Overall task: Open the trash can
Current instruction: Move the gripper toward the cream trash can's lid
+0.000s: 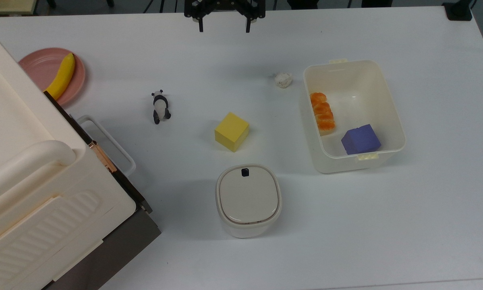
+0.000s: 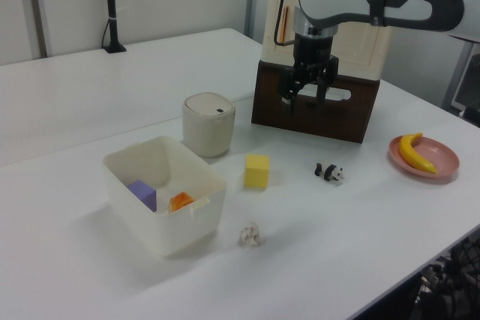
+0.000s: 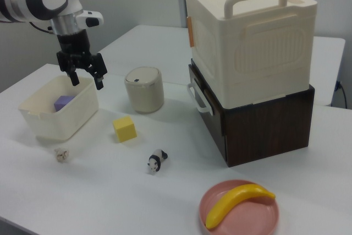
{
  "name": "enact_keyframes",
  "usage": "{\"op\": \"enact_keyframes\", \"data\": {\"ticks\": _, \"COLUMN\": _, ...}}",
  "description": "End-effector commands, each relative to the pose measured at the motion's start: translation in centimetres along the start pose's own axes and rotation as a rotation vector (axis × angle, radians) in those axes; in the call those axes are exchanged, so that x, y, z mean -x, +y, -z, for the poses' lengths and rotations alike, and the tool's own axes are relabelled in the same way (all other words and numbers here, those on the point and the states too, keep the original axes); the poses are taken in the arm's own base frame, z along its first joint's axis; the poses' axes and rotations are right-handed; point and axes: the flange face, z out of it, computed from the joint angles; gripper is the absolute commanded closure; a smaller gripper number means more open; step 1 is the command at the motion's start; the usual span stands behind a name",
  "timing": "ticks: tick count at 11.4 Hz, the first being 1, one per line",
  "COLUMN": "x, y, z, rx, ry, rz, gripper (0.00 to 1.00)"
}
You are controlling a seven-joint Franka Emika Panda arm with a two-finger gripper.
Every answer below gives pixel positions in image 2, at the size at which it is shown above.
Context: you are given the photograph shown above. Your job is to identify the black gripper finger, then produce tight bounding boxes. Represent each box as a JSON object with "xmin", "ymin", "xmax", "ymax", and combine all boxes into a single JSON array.
[
  {"xmin": 276, "ymin": 65, "xmax": 303, "ymax": 115},
  {"xmin": 316, "ymin": 71, "xmax": 336, "ymax": 112}
]

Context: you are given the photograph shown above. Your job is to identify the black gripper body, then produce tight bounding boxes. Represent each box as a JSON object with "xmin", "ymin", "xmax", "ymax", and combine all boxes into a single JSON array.
[{"xmin": 290, "ymin": 31, "xmax": 341, "ymax": 86}]

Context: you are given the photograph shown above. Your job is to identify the beige small trash can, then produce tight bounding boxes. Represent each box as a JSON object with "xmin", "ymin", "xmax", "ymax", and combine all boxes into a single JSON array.
[{"xmin": 181, "ymin": 91, "xmax": 237, "ymax": 159}]

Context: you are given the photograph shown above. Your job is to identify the dark brown wooden box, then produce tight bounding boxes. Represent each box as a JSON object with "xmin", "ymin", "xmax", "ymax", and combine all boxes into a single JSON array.
[{"xmin": 250, "ymin": 58, "xmax": 381, "ymax": 145}]

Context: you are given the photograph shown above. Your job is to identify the cream plastic cabinet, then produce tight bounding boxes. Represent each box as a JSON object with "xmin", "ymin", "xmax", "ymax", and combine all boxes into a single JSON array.
[{"xmin": 260, "ymin": 0, "xmax": 409, "ymax": 82}]

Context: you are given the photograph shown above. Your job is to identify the panda toy figurine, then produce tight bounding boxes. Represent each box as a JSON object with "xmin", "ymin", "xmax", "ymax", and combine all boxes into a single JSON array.
[{"xmin": 313, "ymin": 162, "xmax": 345, "ymax": 184}]

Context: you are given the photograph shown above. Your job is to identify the yellow cube block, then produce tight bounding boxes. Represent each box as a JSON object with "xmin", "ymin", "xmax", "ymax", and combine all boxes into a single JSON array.
[{"xmin": 244, "ymin": 154, "xmax": 271, "ymax": 189}]

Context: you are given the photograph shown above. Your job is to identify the yellow banana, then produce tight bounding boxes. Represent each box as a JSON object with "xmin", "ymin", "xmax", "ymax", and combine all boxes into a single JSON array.
[{"xmin": 397, "ymin": 132, "xmax": 438, "ymax": 175}]

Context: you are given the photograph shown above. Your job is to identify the pink plate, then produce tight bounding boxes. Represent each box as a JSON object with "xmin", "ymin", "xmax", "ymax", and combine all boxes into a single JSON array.
[{"xmin": 387, "ymin": 136, "xmax": 461, "ymax": 184}]

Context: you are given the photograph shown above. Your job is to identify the crumpled white paper ball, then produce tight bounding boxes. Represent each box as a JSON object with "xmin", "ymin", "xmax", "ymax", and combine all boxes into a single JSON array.
[{"xmin": 238, "ymin": 222, "xmax": 266, "ymax": 248}]

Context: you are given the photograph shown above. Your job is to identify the orange translucent object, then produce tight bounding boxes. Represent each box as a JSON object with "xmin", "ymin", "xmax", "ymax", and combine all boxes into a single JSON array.
[{"xmin": 168, "ymin": 191, "xmax": 196, "ymax": 214}]

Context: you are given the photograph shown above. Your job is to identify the white plastic storage bin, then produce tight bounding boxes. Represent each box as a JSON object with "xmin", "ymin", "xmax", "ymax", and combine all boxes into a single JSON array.
[{"xmin": 102, "ymin": 136, "xmax": 227, "ymax": 259}]

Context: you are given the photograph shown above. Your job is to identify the purple cube block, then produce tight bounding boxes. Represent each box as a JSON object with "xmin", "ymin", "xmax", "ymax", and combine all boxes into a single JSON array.
[{"xmin": 127, "ymin": 179, "xmax": 158, "ymax": 213}]

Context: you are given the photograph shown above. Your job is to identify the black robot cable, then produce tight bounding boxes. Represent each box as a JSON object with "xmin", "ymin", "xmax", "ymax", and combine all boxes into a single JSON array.
[{"xmin": 273, "ymin": 0, "xmax": 305, "ymax": 46}]

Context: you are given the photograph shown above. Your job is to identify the black camera stand pole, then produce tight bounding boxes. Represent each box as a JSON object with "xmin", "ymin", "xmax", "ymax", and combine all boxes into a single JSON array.
[{"xmin": 101, "ymin": 0, "xmax": 128, "ymax": 54}]

